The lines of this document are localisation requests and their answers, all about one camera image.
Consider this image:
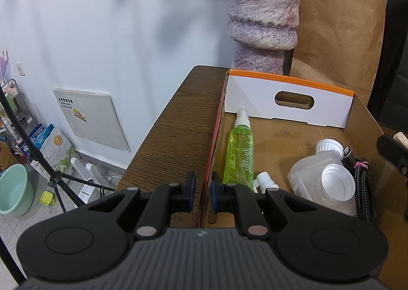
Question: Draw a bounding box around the pink textured vase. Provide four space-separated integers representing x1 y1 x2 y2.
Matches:
226 0 303 75

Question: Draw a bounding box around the beige charger plug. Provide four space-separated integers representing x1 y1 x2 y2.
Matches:
393 131 408 150

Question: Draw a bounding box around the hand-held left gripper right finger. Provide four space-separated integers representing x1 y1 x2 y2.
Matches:
210 171 316 241

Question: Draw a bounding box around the white green printed bag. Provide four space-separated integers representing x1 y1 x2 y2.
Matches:
30 126 80 182

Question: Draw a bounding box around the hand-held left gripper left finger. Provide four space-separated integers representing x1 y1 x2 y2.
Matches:
87 171 197 241

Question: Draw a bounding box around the white wall panel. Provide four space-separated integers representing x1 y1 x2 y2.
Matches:
53 87 131 153

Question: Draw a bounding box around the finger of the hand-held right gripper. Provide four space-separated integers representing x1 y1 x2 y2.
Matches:
376 135 408 179

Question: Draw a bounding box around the blue printed bag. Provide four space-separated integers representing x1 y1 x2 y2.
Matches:
19 123 55 157

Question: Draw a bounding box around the white ribbed bottle cap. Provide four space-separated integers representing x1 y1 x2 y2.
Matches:
320 163 356 203

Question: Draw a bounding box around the purple flower wall sticker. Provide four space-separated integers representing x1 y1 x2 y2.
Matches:
0 50 12 83

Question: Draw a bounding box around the green spray bottle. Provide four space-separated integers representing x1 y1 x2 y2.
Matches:
223 108 254 192

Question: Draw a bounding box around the black braided cable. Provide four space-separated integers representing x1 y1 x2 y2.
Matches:
342 146 378 226

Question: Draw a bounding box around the white floor appliance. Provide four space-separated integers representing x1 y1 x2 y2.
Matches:
68 157 112 206

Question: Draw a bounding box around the wire storage rack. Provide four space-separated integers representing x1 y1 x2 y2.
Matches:
0 79 35 182

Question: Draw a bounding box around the white pouch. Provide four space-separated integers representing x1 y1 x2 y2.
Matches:
287 138 358 217

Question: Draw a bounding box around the brown paper bag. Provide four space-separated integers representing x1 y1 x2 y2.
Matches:
288 0 386 109

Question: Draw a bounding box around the black light stand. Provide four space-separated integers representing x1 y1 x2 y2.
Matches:
0 86 116 214

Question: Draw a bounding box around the black paper bag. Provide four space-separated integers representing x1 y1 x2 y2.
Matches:
366 0 408 133

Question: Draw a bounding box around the small white spray bottle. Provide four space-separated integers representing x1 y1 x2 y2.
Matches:
253 171 280 195

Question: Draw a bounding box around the orange cardboard box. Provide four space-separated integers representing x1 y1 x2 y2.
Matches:
199 69 408 239

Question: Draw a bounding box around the green plastic basin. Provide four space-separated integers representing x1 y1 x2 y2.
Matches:
0 163 35 217

